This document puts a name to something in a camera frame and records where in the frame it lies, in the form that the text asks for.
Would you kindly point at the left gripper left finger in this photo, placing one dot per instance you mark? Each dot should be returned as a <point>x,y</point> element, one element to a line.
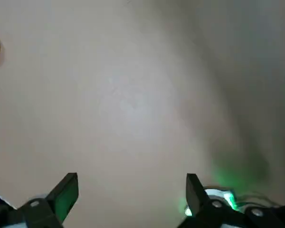
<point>50,206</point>

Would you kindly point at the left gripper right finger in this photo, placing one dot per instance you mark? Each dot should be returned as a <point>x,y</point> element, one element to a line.
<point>204,209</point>

